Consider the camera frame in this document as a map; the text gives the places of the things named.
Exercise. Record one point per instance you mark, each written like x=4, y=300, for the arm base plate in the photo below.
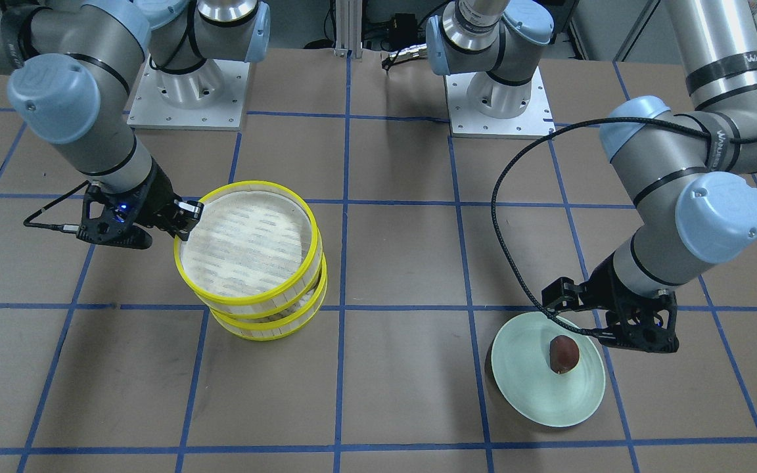
x=211, y=98
x=479, y=107

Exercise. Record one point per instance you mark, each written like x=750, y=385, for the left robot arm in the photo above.
x=681, y=171

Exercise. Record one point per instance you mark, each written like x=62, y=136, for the light green plate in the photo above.
x=520, y=367

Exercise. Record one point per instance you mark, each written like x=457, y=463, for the brown bun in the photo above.
x=564, y=354

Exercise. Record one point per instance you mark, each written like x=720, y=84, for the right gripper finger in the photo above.
x=186, y=211
x=178, y=229

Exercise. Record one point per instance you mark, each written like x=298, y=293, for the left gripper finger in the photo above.
x=592, y=325
x=565, y=295

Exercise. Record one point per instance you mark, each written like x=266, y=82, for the yellow steamer basket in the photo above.
x=254, y=253
x=283, y=323

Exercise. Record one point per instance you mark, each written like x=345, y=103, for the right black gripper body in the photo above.
x=152, y=199

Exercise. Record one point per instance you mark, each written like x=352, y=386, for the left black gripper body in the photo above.
x=600, y=286

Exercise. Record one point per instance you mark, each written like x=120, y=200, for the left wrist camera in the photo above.
x=643, y=324

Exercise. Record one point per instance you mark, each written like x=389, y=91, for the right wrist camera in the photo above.
x=110, y=219

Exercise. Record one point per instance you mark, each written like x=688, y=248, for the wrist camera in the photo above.
x=643, y=324
x=110, y=219

